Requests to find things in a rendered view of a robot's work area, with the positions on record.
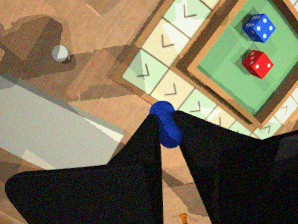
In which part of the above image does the orange pawn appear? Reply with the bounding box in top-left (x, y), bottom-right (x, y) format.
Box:
top-left (180, 213), bottom-right (188, 224)

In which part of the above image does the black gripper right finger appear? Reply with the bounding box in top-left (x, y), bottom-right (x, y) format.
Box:
top-left (173, 111), bottom-right (298, 224)

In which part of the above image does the blue die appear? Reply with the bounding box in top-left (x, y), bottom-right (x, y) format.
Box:
top-left (242, 14), bottom-right (275, 43)

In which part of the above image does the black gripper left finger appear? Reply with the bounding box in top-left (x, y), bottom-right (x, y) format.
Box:
top-left (4, 113), bottom-right (164, 224)

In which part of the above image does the red die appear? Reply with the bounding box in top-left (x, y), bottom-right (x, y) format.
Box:
top-left (242, 49), bottom-right (273, 79)

